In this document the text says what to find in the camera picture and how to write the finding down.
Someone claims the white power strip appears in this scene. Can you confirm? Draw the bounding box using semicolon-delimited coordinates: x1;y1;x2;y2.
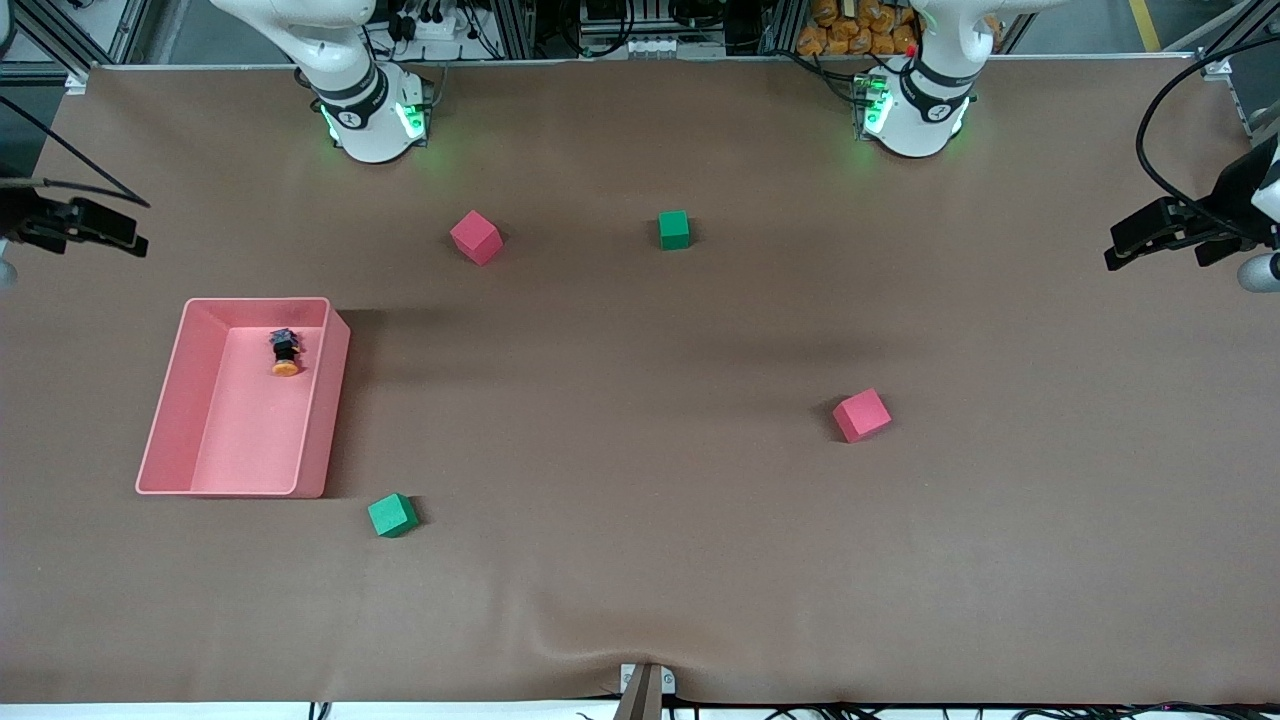
385;8;501;43

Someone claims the brown angled metal post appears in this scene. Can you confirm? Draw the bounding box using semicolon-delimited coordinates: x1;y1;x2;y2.
612;664;664;720

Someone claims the pink plastic bin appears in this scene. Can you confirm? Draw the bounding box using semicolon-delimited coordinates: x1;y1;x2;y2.
135;296;352;499

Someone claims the aluminium frame post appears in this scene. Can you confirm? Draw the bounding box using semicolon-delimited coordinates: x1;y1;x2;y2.
490;0;537;59
765;0;807;57

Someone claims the brown paper table cover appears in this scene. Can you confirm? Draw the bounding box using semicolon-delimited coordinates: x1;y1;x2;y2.
0;57;1280;707

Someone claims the aluminium table side rail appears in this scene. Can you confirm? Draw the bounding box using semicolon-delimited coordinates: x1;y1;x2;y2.
1226;75;1280;143

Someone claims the silver table clamp bracket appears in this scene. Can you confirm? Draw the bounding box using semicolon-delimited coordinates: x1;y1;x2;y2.
619;662;677;697

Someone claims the orange lumpy objects pile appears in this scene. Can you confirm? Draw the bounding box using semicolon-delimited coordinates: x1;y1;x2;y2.
797;0;921;57

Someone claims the white terminal strip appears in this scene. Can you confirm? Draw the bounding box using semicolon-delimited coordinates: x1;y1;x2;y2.
622;37;729;59

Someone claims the pink foam cube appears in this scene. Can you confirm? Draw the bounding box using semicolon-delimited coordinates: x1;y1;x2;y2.
832;388;893;444
449;210;504;267

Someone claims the aluminium diagonal frame beam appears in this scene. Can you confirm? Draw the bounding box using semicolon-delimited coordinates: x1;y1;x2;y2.
15;0;153;69
1165;0;1280;61

